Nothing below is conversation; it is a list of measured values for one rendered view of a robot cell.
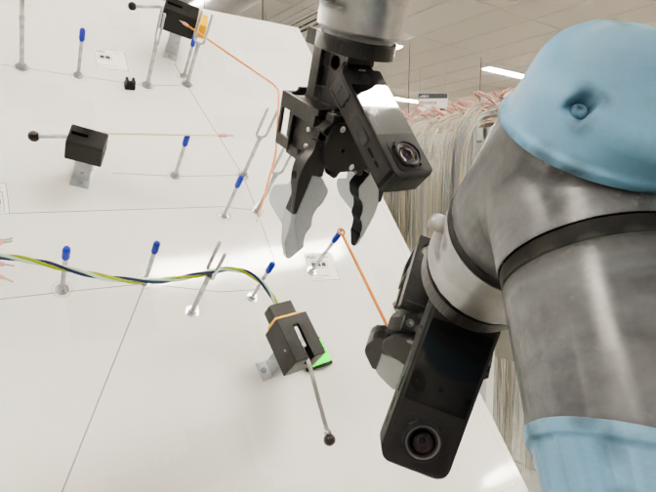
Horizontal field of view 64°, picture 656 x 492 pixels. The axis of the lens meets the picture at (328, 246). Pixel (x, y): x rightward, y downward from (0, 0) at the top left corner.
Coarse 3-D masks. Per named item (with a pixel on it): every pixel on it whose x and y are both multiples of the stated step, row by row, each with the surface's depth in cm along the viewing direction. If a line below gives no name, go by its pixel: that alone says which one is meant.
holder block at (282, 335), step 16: (288, 320) 61; (304, 320) 62; (272, 336) 62; (288, 336) 60; (304, 336) 61; (288, 352) 60; (304, 352) 60; (320, 352) 61; (288, 368) 60; (304, 368) 63
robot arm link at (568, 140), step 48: (576, 48) 18; (624, 48) 19; (528, 96) 19; (576, 96) 18; (624, 96) 18; (528, 144) 19; (576, 144) 18; (624, 144) 17; (480, 192) 23; (528, 192) 20; (576, 192) 19; (624, 192) 18; (480, 240) 24; (528, 240) 19
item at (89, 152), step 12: (36, 132) 66; (72, 132) 67; (84, 132) 67; (96, 132) 68; (72, 144) 66; (84, 144) 66; (96, 144) 67; (72, 156) 67; (84, 156) 67; (96, 156) 67; (84, 168) 70; (72, 180) 71; (84, 180) 71
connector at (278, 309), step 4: (276, 304) 63; (280, 304) 64; (284, 304) 64; (288, 304) 64; (292, 304) 64; (268, 308) 63; (272, 308) 63; (276, 308) 63; (280, 308) 63; (284, 308) 63; (288, 308) 64; (292, 308) 64; (268, 312) 63; (272, 312) 62; (276, 312) 63; (280, 312) 63; (284, 312) 63; (288, 312) 63; (292, 312) 64; (268, 316) 63; (272, 316) 63; (276, 316) 62; (268, 320) 63
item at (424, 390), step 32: (448, 320) 33; (416, 352) 33; (448, 352) 32; (480, 352) 32; (416, 384) 33; (448, 384) 32; (480, 384) 32; (416, 416) 33; (448, 416) 32; (384, 448) 33; (416, 448) 32; (448, 448) 32
